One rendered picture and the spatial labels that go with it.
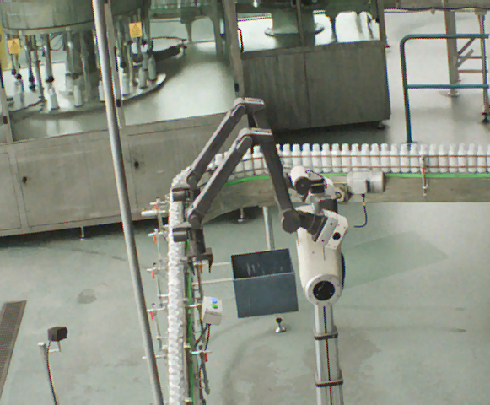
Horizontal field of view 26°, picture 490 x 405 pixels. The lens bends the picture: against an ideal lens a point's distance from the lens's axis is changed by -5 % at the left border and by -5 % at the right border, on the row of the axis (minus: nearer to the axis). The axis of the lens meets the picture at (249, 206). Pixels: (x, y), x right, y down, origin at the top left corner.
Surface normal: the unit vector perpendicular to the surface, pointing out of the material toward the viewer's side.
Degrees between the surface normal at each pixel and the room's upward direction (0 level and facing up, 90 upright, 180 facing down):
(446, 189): 90
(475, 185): 90
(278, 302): 90
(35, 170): 90
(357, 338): 0
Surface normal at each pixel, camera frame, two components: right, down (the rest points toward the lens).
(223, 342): -0.11, -0.92
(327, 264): 0.07, 0.53
